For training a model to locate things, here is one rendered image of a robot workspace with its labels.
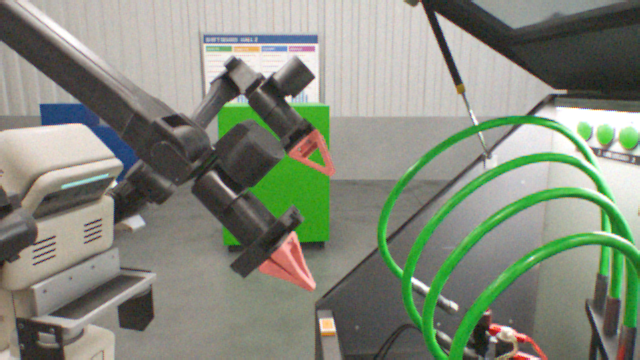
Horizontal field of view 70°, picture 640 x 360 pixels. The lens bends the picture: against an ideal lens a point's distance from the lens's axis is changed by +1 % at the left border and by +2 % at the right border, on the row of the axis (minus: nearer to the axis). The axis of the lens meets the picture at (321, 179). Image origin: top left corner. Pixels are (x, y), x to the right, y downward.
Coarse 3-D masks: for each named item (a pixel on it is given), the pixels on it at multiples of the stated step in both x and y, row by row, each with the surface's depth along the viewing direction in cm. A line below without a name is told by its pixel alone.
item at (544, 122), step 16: (480, 128) 69; (560, 128) 70; (448, 144) 69; (576, 144) 71; (592, 160) 72; (400, 192) 70; (384, 208) 71; (384, 224) 71; (608, 224) 74; (384, 240) 72; (384, 256) 72; (608, 256) 75; (400, 272) 73; (608, 272) 76
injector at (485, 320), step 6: (480, 318) 75; (486, 318) 75; (480, 324) 75; (486, 324) 75; (474, 330) 76; (480, 330) 75; (486, 330) 75; (474, 336) 77; (480, 336) 76; (468, 342) 76; (474, 342) 76; (480, 342) 76; (486, 342) 76; (474, 348) 76; (480, 348) 76; (486, 348) 76; (480, 354) 77
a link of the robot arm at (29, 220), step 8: (0, 184) 70; (0, 192) 70; (8, 192) 73; (0, 200) 70; (8, 200) 71; (16, 200) 73; (0, 208) 73; (8, 208) 73; (16, 208) 73; (24, 216) 73; (32, 216) 74; (32, 224) 74; (32, 232) 74; (32, 240) 75; (24, 248) 75
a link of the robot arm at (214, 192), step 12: (216, 168) 58; (204, 180) 57; (216, 180) 57; (228, 180) 58; (192, 192) 58; (204, 192) 57; (216, 192) 57; (228, 192) 57; (240, 192) 58; (204, 204) 58; (216, 204) 57; (228, 204) 57; (216, 216) 58
